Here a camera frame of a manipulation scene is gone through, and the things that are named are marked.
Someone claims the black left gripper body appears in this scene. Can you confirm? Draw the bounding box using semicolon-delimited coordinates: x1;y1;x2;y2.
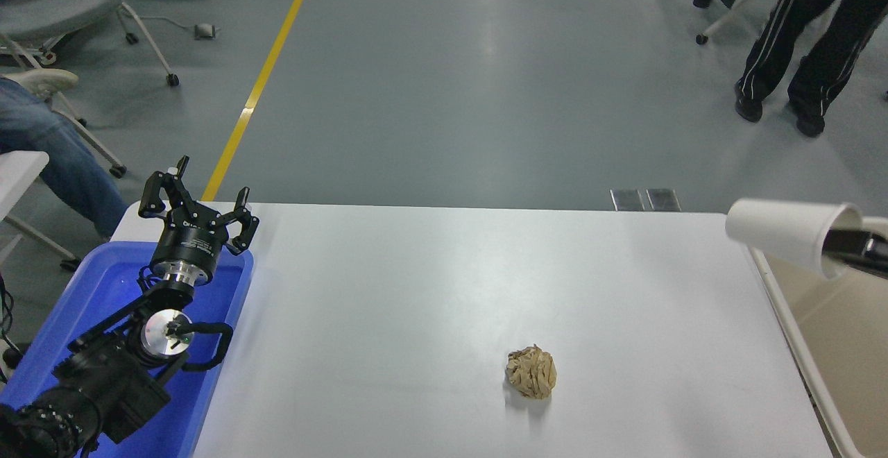
150;215;230;273

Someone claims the white paper cup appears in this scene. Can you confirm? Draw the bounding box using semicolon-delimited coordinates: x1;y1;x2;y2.
725;198;865;280

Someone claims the large pale bin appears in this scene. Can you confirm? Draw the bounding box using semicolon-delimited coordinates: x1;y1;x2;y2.
749;217;888;458

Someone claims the blue plastic tray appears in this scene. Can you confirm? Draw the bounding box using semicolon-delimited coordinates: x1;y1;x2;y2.
0;239;254;458

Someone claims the person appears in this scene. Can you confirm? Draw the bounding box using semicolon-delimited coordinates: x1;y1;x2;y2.
0;69;129;240
734;0;888;138

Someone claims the white side table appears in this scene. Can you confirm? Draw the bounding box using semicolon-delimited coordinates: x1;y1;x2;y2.
0;151;49;219

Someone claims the white-framed wheeled chair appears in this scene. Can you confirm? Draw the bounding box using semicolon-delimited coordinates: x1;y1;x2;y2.
696;0;812;45

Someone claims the crumpled tan paper ball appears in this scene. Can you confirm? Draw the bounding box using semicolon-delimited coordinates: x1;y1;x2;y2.
506;345;558;400

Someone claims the black cable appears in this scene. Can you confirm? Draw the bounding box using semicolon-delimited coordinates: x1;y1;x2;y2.
0;274;16;382

